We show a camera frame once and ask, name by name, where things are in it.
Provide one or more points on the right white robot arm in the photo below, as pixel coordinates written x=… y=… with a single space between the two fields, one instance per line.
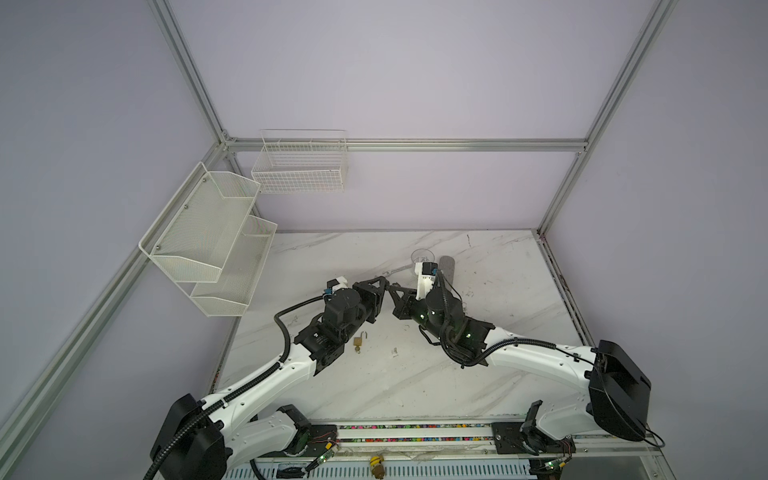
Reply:
x=609 y=391

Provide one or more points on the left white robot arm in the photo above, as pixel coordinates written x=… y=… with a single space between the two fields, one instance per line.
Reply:
x=206 y=438

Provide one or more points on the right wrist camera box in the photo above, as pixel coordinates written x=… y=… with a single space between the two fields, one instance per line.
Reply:
x=426 y=273

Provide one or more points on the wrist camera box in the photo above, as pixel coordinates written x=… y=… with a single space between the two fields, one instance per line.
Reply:
x=334 y=285
x=426 y=273

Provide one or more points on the clear plastic cup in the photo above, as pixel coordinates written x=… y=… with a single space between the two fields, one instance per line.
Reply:
x=422 y=255

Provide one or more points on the grey oblong sponge block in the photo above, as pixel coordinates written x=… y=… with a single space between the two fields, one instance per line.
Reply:
x=447 y=265

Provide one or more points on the white wire basket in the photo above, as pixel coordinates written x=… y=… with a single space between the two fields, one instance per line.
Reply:
x=301 y=161

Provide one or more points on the silver open-end wrench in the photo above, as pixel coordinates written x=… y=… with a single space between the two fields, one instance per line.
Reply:
x=405 y=268

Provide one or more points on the upper white mesh shelf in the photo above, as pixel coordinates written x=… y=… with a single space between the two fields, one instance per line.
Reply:
x=194 y=236

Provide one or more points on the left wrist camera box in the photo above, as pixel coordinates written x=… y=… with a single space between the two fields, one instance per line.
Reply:
x=334 y=285

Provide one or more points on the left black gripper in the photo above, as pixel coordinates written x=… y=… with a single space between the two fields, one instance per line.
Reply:
x=375 y=296

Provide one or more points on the lower white mesh shelf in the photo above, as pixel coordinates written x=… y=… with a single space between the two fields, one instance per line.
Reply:
x=232 y=294

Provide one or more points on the white mesh shelf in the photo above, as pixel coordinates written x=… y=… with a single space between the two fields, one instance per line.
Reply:
x=232 y=294
x=194 y=236

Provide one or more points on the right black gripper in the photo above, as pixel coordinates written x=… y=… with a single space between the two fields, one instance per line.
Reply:
x=402 y=304

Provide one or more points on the brass padlock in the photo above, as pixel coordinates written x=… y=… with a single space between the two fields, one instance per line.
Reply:
x=358 y=341

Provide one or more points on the aluminium frame rail base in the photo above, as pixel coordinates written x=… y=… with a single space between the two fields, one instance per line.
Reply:
x=447 y=450

